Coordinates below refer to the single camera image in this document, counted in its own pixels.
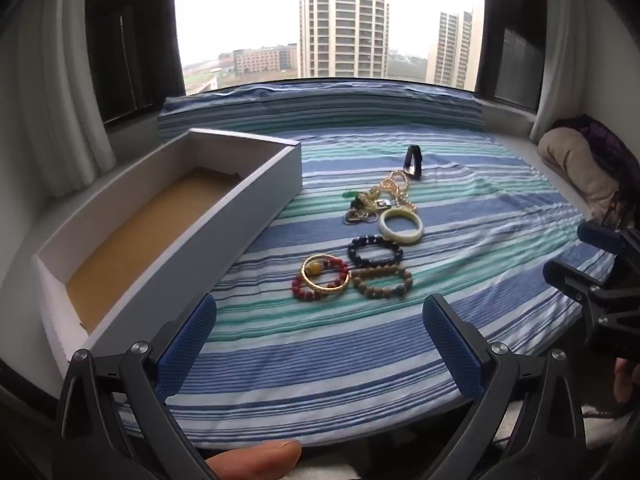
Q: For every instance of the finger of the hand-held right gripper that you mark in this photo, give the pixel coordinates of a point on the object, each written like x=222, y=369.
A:
x=600, y=237
x=567, y=275

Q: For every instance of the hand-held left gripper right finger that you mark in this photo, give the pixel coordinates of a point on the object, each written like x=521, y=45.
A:
x=450, y=345

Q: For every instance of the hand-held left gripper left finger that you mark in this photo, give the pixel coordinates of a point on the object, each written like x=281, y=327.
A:
x=187, y=345

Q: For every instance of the white jade bangle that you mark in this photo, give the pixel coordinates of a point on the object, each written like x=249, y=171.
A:
x=400, y=238

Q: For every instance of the white cardboard box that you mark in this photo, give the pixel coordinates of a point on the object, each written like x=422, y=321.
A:
x=150, y=230

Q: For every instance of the gold bangle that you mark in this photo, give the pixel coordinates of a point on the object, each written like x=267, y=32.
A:
x=306, y=276

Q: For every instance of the person's right hand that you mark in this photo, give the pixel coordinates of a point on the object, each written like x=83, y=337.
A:
x=627, y=380

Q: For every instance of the beige pillow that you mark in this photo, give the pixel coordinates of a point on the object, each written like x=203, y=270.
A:
x=575, y=160

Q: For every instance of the blue green striped blanket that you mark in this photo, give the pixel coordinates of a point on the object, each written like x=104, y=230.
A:
x=350, y=360

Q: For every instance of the purple cloth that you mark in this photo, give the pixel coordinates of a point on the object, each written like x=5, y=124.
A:
x=606, y=135

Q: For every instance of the square black white pendant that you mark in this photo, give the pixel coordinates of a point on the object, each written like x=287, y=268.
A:
x=384, y=204

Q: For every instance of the green bead pendant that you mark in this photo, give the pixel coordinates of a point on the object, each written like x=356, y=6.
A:
x=352, y=195

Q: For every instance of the grey curtain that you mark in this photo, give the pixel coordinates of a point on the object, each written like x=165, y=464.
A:
x=50, y=110
x=565, y=60

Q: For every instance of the black fitness band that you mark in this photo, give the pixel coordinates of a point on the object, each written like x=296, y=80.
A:
x=419, y=166

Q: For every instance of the slim beige tower building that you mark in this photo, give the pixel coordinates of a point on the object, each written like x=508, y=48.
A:
x=452, y=50

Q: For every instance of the low brown building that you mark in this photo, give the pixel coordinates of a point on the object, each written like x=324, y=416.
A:
x=265, y=59

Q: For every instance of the tall round tower building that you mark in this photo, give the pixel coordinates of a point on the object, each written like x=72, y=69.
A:
x=345, y=20

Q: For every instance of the dark window frame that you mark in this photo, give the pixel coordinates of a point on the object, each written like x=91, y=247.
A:
x=130, y=35
x=515, y=50

